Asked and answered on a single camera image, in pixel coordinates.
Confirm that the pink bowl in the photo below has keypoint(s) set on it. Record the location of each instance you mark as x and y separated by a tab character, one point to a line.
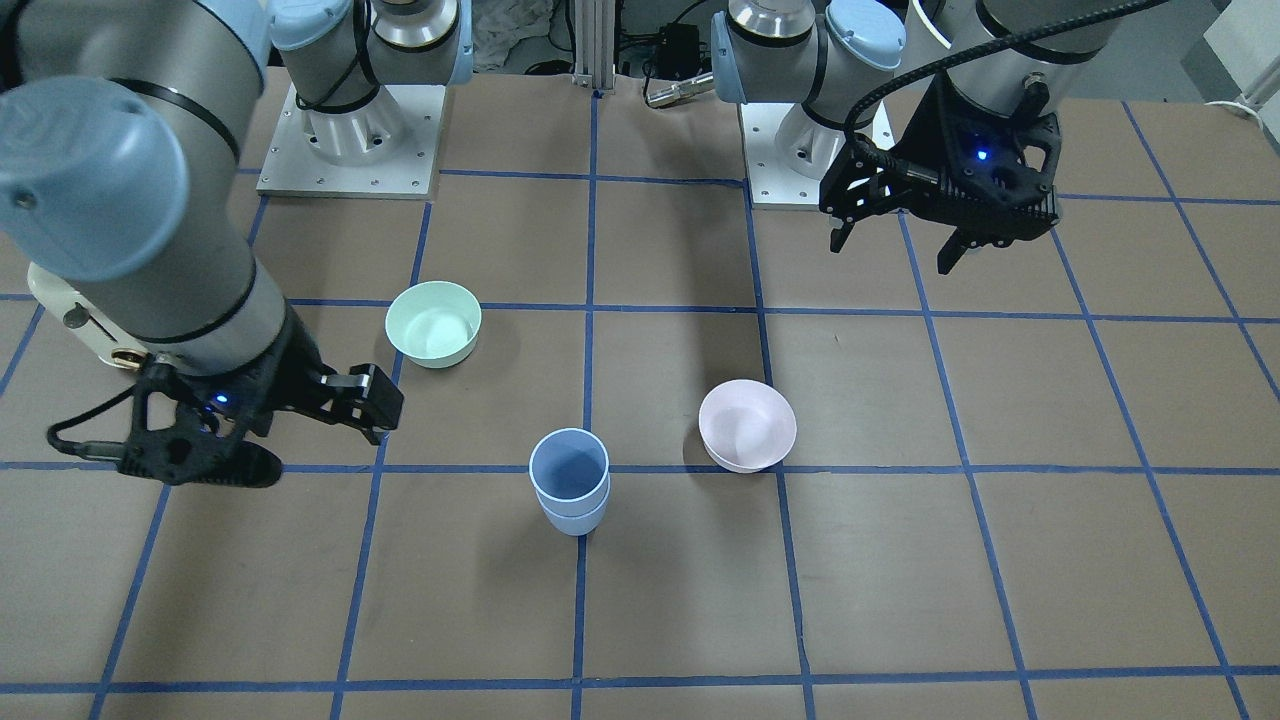
746	426

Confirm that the blue cup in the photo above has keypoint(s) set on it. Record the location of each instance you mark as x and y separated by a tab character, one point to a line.
570	471

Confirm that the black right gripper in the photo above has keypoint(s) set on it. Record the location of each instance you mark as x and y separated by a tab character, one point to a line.
292	372

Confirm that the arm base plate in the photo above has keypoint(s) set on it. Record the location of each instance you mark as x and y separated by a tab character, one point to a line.
786	154
387	150

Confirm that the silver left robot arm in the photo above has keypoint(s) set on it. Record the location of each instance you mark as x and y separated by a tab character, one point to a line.
854	65

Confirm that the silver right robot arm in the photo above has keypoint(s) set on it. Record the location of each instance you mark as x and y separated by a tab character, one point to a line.
123	125

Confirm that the aluminium frame post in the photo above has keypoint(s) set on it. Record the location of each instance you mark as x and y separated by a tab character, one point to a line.
594	45

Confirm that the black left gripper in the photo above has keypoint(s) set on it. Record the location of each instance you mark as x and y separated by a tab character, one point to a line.
926	132

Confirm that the mint green bowl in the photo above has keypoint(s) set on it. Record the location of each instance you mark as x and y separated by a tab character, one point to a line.
434	324

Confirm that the cream white toaster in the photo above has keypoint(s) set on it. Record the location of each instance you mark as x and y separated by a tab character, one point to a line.
91	326

